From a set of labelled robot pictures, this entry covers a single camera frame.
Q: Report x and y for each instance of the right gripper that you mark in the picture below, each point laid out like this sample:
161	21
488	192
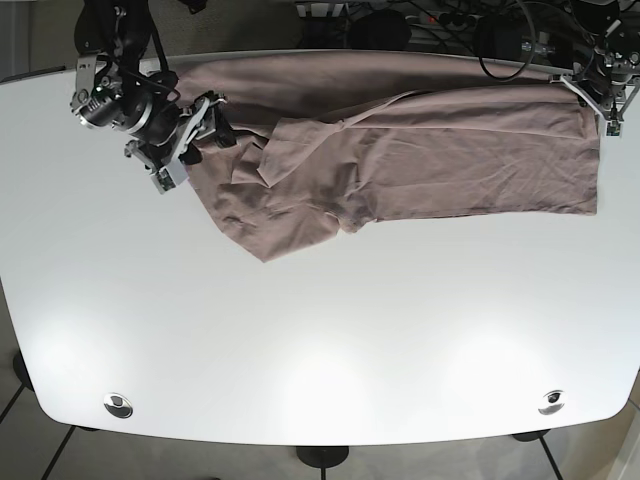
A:
146	109

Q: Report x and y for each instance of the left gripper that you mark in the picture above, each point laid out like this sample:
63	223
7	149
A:
608	83

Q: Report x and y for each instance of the mauve brown T-shirt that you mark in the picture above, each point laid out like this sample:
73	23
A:
328	142

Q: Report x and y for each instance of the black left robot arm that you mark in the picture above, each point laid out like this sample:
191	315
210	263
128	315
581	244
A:
600	42

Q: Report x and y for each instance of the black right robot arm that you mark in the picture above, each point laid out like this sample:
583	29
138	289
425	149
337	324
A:
118	37

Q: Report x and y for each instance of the power strip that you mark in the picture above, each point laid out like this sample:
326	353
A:
443	19

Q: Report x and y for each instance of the left chrome table grommet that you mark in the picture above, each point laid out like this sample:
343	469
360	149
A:
118	405

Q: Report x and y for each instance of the chrome table grommet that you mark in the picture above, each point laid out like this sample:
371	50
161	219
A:
118	405
552	402

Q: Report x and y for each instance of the right chrome table grommet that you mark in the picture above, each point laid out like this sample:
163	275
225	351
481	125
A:
552	402

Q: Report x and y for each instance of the black table base foot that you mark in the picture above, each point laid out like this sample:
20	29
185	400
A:
322	457

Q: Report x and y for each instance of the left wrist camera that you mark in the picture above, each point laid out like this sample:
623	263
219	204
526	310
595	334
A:
613	128

